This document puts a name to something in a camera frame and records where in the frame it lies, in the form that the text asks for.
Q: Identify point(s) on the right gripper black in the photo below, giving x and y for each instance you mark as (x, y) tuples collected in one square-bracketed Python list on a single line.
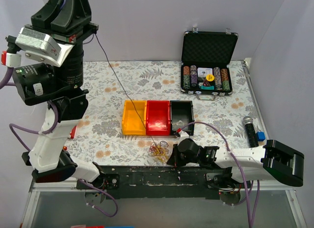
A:
[(174, 156)]

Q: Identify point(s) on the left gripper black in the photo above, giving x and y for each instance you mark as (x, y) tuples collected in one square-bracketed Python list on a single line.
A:
[(80, 31)]

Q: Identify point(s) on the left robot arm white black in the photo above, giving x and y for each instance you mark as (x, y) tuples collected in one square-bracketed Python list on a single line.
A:
[(60, 88)]

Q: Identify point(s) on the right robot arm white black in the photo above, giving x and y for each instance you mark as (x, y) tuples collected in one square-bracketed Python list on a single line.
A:
[(272, 161)]

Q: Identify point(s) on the black plastic bin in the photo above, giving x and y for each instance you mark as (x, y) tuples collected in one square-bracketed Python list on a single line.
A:
[(181, 114)]

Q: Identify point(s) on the red plastic bin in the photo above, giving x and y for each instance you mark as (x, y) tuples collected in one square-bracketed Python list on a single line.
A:
[(158, 118)]

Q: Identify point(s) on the yellow plastic bin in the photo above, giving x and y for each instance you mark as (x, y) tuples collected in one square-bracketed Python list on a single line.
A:
[(134, 118)]

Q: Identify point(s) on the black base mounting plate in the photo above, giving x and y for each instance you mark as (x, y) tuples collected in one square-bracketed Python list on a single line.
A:
[(128, 182)]

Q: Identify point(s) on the black handheld microphone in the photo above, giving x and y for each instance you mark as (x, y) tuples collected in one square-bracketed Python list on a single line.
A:
[(247, 121)]

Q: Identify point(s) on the small blue block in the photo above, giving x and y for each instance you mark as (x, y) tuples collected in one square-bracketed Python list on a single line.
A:
[(260, 136)]

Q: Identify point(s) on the black poker chip case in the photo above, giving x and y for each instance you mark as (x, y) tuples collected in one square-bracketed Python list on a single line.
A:
[(205, 59)]

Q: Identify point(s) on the red white toy brick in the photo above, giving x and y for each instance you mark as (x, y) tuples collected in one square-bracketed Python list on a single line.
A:
[(72, 133)]

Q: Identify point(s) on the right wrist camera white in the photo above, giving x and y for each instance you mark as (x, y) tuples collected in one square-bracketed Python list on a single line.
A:
[(181, 134)]

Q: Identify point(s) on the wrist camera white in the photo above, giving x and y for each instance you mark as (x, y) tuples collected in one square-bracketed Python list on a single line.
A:
[(181, 134), (42, 47)]

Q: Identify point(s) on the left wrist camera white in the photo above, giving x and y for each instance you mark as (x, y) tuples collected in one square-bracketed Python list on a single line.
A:
[(42, 47)]

